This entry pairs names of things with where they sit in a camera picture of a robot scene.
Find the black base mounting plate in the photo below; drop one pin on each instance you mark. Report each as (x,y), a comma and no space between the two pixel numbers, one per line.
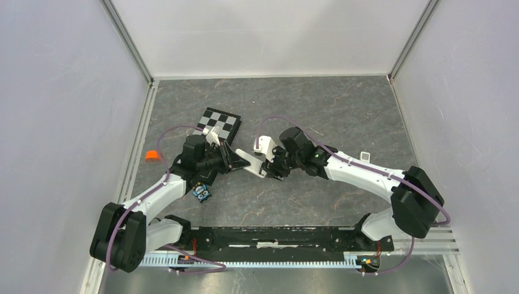
(279,244)

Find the white remote control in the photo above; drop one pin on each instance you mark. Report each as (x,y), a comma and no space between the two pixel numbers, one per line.
(256,165)

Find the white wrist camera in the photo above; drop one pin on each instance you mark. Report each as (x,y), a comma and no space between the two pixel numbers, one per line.
(264,146)
(212,134)

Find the orange tape roll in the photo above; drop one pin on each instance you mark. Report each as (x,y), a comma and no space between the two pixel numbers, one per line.
(153,156)

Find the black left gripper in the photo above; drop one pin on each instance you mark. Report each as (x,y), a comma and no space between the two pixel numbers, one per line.
(230,160)

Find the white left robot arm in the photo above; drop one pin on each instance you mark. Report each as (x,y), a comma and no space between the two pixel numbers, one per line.
(125,233)

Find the black white chessboard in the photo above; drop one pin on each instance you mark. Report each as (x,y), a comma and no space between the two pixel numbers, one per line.
(204,158)

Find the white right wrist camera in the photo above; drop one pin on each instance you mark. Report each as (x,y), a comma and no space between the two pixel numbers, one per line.
(264,146)

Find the white slotted cable duct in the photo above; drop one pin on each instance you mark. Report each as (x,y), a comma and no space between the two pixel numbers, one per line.
(176,260)

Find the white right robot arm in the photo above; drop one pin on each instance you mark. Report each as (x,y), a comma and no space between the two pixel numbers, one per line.
(414,200)

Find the blue owl eraser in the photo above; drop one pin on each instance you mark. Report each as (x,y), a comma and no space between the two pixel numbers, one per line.
(201,192)

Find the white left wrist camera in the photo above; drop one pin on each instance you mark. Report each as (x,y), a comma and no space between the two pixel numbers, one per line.
(212,134)

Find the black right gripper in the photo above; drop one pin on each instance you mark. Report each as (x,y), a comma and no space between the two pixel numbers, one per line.
(273,169)

